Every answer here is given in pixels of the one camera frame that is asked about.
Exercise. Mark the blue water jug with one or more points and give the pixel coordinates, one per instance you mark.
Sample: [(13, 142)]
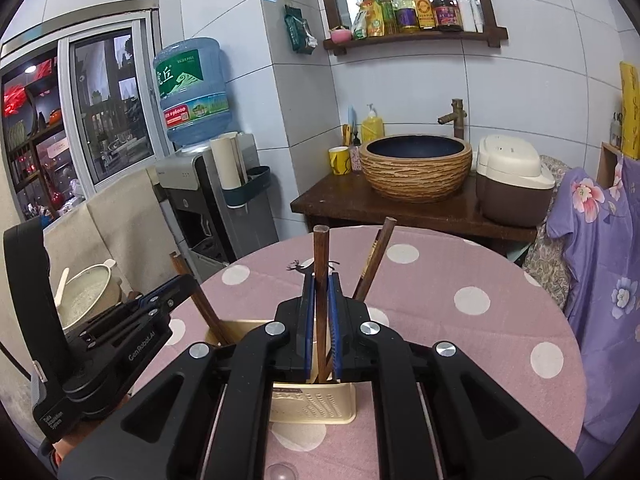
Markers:
[(195, 95)]

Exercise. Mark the green glass bottle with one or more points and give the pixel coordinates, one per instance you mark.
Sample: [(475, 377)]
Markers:
[(387, 12)]

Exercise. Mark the wooden kitchen utensil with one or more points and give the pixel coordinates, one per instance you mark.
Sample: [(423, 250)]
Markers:
[(346, 135)]

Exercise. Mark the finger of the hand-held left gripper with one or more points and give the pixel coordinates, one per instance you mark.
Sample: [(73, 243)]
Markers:
[(170, 302), (160, 287)]

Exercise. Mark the purple floral cloth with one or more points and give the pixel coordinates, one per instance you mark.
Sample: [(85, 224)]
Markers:
[(605, 285)]

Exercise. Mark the clear plastic dome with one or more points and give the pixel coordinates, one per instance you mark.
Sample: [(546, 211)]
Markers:
[(282, 472)]

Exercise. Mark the yellow wrap box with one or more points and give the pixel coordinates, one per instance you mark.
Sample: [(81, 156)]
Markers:
[(631, 110)]

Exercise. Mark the pink polka dot tablecloth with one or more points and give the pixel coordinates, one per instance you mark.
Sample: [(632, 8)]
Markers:
[(450, 340)]

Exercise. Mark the yellow refill bag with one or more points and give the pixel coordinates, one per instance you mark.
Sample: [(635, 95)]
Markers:
[(372, 17)]

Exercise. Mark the white cooking pot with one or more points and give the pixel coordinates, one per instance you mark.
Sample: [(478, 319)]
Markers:
[(95, 295)]

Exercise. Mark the green packet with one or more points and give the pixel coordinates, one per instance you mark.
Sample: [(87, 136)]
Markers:
[(297, 30)]

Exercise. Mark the blue spatula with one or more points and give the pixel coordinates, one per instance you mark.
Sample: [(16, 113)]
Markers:
[(351, 120)]

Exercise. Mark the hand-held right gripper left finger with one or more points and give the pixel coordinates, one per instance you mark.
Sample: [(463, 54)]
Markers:
[(309, 325)]

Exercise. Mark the small jar with scissors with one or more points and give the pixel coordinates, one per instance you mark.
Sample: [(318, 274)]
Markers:
[(615, 132)]

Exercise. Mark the white plastic bottle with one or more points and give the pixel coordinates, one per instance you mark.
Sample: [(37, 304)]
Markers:
[(466, 12)]

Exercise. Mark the pink bowl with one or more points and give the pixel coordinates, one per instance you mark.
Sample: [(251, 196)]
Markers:
[(341, 35)]

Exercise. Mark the yellow dish soap bottle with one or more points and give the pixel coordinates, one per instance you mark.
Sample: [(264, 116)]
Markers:
[(372, 127)]

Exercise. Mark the brown wooden chopstick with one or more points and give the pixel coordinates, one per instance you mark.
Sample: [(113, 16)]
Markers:
[(200, 300), (380, 250), (321, 250)]

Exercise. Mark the aluminium sliding window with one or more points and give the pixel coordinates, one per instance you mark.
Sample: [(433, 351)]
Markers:
[(110, 110)]

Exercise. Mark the yellow label bottle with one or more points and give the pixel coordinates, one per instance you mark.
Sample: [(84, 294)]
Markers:
[(424, 10)]

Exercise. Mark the wooden box shelf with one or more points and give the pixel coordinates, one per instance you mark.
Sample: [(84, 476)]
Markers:
[(606, 165)]

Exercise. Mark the beige cloth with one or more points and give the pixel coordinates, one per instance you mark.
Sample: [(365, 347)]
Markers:
[(130, 230)]

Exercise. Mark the white green bag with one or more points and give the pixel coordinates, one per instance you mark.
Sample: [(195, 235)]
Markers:
[(359, 27)]

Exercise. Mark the white ladle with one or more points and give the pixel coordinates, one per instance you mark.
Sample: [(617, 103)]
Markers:
[(62, 287)]

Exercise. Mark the dark soy sauce bottle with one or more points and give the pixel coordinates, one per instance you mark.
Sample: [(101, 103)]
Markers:
[(445, 10)]

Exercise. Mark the grey water dispenser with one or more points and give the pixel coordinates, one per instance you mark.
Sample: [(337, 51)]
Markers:
[(190, 180)]

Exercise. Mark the dark wooden counter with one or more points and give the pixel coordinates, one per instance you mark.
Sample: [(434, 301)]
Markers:
[(340, 205)]

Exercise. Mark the blue white wall holder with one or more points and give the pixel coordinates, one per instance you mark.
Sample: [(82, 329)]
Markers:
[(250, 187)]

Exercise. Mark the grey patterned cloth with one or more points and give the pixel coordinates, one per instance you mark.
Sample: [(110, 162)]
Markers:
[(545, 260)]

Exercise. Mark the purple label oil bottle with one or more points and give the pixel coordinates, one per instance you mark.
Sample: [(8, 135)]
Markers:
[(406, 12)]

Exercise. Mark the floral pump bottle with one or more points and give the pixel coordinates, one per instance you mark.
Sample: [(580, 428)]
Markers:
[(355, 157)]

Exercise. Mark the woven pattern basin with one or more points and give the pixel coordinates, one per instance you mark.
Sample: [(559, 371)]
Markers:
[(415, 177)]

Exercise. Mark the beige plastic utensil holder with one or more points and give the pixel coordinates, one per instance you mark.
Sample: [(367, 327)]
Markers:
[(310, 405)]

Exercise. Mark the wooden framed mirror shelf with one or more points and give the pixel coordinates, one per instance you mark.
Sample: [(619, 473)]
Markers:
[(495, 35)]

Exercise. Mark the yellow cup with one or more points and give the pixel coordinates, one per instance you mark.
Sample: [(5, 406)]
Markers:
[(338, 162)]

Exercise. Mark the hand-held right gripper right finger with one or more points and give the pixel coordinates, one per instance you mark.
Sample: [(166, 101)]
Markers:
[(335, 325)]

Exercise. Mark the slim white bottle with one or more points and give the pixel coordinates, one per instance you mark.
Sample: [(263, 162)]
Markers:
[(478, 15)]

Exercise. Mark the white brown rice cooker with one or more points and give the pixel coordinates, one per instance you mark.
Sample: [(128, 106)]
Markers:
[(510, 185)]

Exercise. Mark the bamboo style faucet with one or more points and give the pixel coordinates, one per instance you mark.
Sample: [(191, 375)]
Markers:
[(457, 117)]

